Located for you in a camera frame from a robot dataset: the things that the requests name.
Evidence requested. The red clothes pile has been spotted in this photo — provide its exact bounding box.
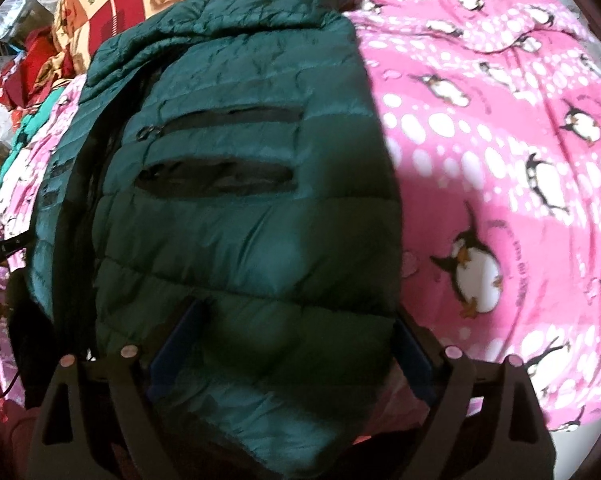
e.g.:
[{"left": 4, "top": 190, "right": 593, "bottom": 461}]
[{"left": 0, "top": 25, "right": 76, "bottom": 111}]

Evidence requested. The pink penguin print blanket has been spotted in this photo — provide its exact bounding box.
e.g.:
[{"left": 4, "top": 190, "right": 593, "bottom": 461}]
[{"left": 0, "top": 0, "right": 601, "bottom": 436}]

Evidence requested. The green quilted puffer jacket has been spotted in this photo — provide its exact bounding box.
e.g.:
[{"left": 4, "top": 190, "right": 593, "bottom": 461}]
[{"left": 23, "top": 0, "right": 406, "bottom": 478}]

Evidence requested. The teal cloth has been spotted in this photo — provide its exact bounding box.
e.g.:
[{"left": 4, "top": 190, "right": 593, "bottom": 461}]
[{"left": 0, "top": 87, "right": 66, "bottom": 181}]

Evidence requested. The clear plastic bag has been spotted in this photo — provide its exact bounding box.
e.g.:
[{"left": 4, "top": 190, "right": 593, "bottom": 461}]
[{"left": 0, "top": 0, "right": 38, "bottom": 43}]

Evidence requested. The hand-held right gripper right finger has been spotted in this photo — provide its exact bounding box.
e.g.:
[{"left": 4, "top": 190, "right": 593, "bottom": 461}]
[{"left": 393, "top": 317, "right": 556, "bottom": 480}]

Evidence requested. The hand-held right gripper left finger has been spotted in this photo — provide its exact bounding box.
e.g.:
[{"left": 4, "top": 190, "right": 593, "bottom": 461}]
[{"left": 28, "top": 297, "right": 208, "bottom": 480}]

